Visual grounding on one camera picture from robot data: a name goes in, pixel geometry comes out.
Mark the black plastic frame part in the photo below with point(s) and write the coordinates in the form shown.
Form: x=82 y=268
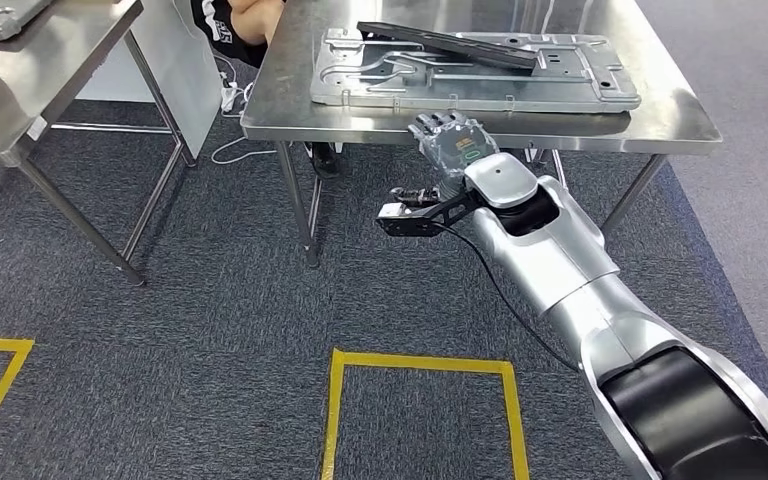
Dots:
x=450 y=45

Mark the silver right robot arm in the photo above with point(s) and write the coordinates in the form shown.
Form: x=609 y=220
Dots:
x=556 y=262

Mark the steel workbench table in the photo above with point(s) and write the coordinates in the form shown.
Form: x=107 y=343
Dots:
x=271 y=106

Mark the yellow floor tape square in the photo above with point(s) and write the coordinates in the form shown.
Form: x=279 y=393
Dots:
x=417 y=362

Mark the white power strip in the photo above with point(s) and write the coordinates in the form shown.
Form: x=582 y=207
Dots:
x=228 y=98

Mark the person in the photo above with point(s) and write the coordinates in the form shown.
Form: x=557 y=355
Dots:
x=222 y=26

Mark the grey panel board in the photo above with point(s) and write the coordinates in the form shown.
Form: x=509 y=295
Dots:
x=182 y=60

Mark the white label sticker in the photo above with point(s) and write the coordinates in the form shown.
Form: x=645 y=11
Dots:
x=37 y=128

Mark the steel side table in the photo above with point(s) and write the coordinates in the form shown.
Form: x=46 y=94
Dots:
x=26 y=79

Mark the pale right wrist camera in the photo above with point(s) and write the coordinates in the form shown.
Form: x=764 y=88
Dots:
x=392 y=210

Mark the black camera bracket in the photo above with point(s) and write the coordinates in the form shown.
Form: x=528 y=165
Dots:
x=420 y=224

